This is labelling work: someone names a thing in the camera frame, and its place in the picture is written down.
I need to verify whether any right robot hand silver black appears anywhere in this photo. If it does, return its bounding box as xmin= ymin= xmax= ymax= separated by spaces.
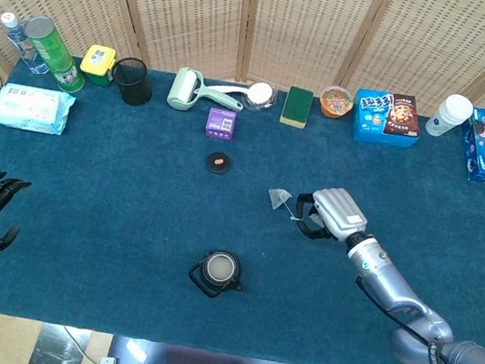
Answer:
xmin=289 ymin=181 xmax=374 ymax=248

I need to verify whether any tea bag with green tag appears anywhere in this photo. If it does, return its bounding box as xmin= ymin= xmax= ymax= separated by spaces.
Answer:
xmin=263 ymin=185 xmax=306 ymax=224

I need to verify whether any small black round lid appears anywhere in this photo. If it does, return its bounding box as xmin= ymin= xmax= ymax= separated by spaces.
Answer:
xmin=204 ymin=150 xmax=235 ymax=177

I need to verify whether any blue brown cookie box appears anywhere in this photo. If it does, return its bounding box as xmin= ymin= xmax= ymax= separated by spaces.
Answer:
xmin=349 ymin=87 xmax=426 ymax=151

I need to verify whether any orange jelly cup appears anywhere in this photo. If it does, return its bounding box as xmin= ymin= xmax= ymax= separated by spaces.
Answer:
xmin=316 ymin=83 xmax=357 ymax=122

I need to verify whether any green yellow sponge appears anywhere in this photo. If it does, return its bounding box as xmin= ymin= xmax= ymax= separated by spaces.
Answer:
xmin=277 ymin=84 xmax=315 ymax=131

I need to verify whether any light blue wet wipes pack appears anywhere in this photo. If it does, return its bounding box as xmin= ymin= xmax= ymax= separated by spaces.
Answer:
xmin=0 ymin=81 xmax=77 ymax=139

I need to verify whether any white round container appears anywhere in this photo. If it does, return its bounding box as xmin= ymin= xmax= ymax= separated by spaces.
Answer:
xmin=239 ymin=78 xmax=280 ymax=115

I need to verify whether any blue table cloth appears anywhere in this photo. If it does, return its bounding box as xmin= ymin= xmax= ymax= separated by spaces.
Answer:
xmin=0 ymin=42 xmax=485 ymax=364

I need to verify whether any stack of white paper cups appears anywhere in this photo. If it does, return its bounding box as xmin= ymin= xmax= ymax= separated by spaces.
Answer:
xmin=423 ymin=89 xmax=477 ymax=143

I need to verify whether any small purple box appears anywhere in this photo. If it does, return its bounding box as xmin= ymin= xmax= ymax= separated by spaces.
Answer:
xmin=203 ymin=106 xmax=240 ymax=144

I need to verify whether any dark blue sandwich cookie box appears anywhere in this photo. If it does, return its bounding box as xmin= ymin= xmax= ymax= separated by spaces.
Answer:
xmin=450 ymin=104 xmax=485 ymax=184

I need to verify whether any clear plastic water bottle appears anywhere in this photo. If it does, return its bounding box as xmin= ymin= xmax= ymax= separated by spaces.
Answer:
xmin=0 ymin=11 xmax=57 ymax=77

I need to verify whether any tall green cylindrical can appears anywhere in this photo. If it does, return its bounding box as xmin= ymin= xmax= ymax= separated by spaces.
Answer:
xmin=15 ymin=13 xmax=95 ymax=96

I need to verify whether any pale green lint roller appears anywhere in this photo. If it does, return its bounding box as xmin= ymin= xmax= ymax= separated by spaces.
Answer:
xmin=165 ymin=64 xmax=250 ymax=122

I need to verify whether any green container yellow lid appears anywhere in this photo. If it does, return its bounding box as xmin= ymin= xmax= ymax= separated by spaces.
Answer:
xmin=77 ymin=42 xmax=120 ymax=89

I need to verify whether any black mesh pen holder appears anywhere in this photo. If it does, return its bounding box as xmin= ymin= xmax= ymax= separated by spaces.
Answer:
xmin=107 ymin=54 xmax=159 ymax=110

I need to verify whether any woven bamboo folding screen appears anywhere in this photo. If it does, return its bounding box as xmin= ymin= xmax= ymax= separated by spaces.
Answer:
xmin=0 ymin=0 xmax=485 ymax=323

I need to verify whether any black teapot with handle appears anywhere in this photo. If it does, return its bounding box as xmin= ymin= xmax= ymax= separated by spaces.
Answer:
xmin=185 ymin=244 xmax=250 ymax=304

